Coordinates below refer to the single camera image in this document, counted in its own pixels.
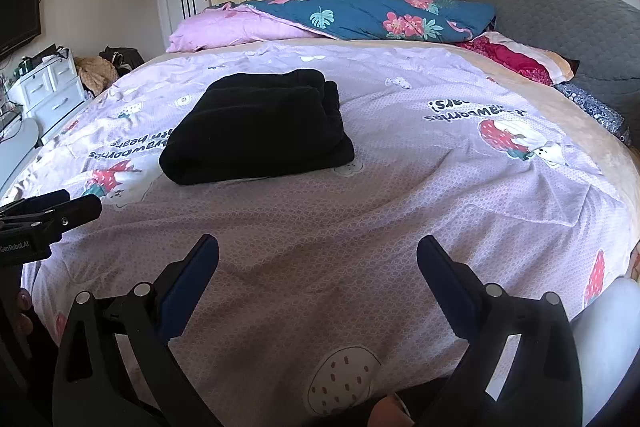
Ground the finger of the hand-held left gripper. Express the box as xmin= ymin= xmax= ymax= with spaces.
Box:
xmin=50 ymin=194 xmax=103 ymax=240
xmin=0 ymin=188 xmax=72 ymax=221

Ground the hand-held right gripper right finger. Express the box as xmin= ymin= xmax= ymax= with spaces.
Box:
xmin=416 ymin=234 xmax=585 ymax=427

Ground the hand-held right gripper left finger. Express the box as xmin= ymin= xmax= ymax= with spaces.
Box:
xmin=51 ymin=233 xmax=233 ymax=427

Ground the black long-sleeve shirt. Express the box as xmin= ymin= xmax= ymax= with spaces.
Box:
xmin=159 ymin=68 xmax=356 ymax=186

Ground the tan clothes pile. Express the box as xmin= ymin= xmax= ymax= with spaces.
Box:
xmin=75 ymin=56 xmax=118 ymax=96

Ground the person's left hand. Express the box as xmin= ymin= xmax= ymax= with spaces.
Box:
xmin=10 ymin=287 xmax=36 ymax=343

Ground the white round table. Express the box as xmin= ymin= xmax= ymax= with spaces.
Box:
xmin=0 ymin=117 xmax=40 ymax=192

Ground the printed lilac bedsheet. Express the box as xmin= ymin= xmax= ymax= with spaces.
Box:
xmin=0 ymin=39 xmax=640 ymax=418

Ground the white drawer cabinet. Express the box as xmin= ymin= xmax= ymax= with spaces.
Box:
xmin=7 ymin=57 xmax=87 ymax=132

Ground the person's white trouser leg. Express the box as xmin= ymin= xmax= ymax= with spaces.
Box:
xmin=570 ymin=277 xmax=640 ymax=427

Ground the black flat television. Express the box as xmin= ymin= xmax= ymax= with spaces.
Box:
xmin=0 ymin=0 xmax=42 ymax=60

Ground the pink pillow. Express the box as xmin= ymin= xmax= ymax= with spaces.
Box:
xmin=166 ymin=3 xmax=326 ymax=54

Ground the blue patterned pillow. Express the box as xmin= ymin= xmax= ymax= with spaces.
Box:
xmin=555 ymin=82 xmax=631 ymax=142

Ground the red patterned pillow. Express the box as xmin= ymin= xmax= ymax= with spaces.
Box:
xmin=457 ymin=31 xmax=581 ymax=86

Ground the grey padded headboard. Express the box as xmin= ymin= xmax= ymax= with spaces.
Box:
xmin=441 ymin=0 xmax=640 ymax=125

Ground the blue floral quilt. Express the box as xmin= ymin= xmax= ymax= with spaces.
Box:
xmin=242 ymin=0 xmax=497 ymax=44

